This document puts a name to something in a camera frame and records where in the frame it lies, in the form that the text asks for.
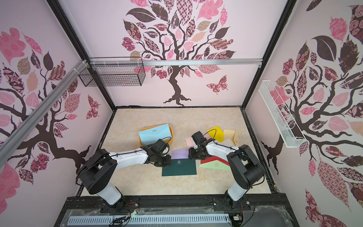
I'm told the purple envelope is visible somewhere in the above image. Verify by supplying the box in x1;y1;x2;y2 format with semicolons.
171;148;189;159

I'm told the light blue envelope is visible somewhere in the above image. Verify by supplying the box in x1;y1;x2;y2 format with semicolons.
138;123;171;147

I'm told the dark green envelope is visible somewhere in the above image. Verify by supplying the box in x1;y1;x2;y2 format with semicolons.
162;159;197;176

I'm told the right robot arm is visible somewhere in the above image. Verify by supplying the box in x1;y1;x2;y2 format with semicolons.
188;131;265;209

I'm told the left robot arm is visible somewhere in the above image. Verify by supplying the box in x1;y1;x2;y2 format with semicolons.
76;139;171;212

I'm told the pink envelope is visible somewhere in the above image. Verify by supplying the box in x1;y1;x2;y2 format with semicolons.
185;133;211;148

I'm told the red envelope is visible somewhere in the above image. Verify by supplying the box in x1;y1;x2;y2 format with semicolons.
200;156;229;166

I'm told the light green envelope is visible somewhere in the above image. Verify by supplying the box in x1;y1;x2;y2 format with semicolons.
199;161;231;171

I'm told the yellow envelope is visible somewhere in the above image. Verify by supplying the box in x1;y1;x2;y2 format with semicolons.
207;126;224;142

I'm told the white envelope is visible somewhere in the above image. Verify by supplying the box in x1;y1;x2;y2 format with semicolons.
222;138;235;147

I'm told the beige envelope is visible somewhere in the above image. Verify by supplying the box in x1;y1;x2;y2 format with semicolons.
223;129;240;146

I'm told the white cable duct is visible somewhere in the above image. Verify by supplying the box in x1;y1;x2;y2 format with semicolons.
65;214;231;227

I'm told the black wire basket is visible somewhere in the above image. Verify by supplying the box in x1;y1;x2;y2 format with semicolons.
79;57;146;87

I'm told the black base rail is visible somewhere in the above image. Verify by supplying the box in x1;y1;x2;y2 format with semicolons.
55;194;299;227

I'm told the white wire shelf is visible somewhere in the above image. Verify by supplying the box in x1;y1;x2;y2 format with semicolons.
258;80;307;148

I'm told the aluminium rail back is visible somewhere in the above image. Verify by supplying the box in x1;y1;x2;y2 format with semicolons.
90;59;263;66

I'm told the aluminium rail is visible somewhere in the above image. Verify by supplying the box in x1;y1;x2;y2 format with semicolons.
1;60;88;166
90;59;263;66

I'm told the aluminium rail left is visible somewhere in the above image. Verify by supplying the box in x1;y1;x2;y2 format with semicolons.
1;60;88;166

